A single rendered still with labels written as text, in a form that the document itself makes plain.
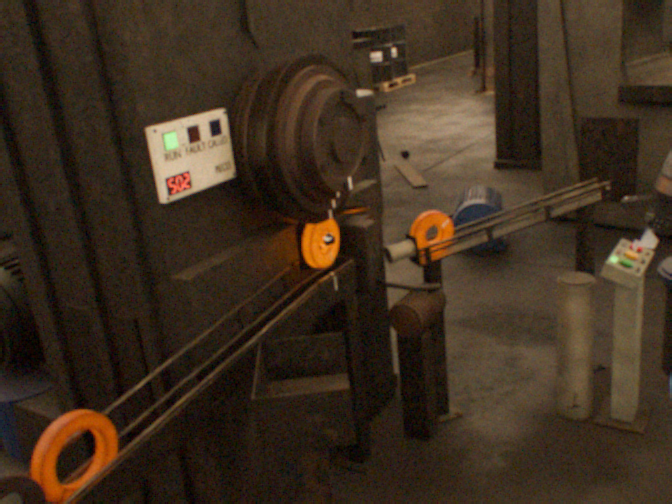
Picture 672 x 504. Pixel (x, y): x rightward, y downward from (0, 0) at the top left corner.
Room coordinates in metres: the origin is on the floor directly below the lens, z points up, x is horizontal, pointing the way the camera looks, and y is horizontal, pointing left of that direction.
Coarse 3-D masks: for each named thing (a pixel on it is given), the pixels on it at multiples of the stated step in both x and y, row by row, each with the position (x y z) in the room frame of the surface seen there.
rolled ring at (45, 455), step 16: (64, 416) 1.21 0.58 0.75; (80, 416) 1.22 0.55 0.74; (96, 416) 1.25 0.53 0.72; (48, 432) 1.18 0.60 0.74; (64, 432) 1.18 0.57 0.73; (96, 432) 1.25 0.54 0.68; (112, 432) 1.27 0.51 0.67; (48, 448) 1.15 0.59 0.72; (112, 448) 1.26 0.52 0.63; (32, 464) 1.15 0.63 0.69; (48, 464) 1.14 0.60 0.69; (96, 464) 1.24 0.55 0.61; (48, 480) 1.14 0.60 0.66; (80, 480) 1.21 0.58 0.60; (96, 480) 1.21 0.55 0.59; (48, 496) 1.13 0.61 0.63; (64, 496) 1.15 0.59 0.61
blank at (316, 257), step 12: (312, 228) 1.90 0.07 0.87; (324, 228) 1.94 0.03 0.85; (336, 228) 1.99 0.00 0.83; (312, 240) 1.88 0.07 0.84; (336, 240) 1.99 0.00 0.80; (312, 252) 1.88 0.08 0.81; (324, 252) 1.94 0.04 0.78; (336, 252) 1.98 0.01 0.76; (312, 264) 1.90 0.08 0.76; (324, 264) 1.92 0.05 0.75
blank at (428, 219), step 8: (424, 216) 2.21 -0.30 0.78; (432, 216) 2.21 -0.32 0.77; (440, 216) 2.23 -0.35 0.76; (416, 224) 2.20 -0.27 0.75; (424, 224) 2.20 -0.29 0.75; (432, 224) 2.21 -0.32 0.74; (440, 224) 2.22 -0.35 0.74; (448, 224) 2.24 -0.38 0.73; (416, 232) 2.19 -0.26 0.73; (424, 232) 2.20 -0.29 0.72; (440, 232) 2.24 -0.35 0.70; (448, 232) 2.23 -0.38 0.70; (424, 240) 2.20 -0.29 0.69; (440, 240) 2.22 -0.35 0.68; (432, 248) 2.21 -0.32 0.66
